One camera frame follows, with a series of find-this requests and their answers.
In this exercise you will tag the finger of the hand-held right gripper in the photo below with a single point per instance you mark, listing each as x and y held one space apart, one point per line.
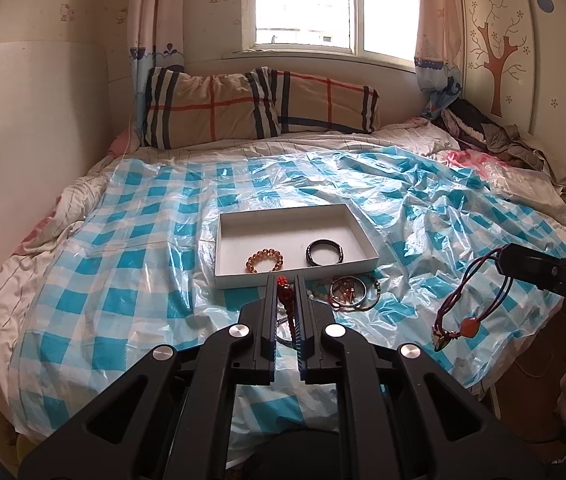
538 265

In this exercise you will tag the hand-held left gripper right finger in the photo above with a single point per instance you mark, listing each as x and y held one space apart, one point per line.
302 305

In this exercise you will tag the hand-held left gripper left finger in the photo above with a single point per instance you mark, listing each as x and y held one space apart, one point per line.
271 305

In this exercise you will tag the white shallow box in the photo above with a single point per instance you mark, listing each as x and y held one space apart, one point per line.
283 230

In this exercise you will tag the blue checkered plastic sheet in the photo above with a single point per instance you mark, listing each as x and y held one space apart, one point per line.
153 240

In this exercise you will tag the pile of clothes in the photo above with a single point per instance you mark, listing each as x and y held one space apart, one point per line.
488 135

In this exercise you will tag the plaid pillow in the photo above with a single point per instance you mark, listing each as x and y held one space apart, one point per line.
198 110
333 102

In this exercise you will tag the tree decorated wardrobe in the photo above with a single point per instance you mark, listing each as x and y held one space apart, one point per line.
508 35

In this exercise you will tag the pink printed curtain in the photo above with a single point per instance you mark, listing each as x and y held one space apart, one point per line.
155 20
433 20

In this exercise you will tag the window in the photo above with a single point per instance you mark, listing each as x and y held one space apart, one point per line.
308 0

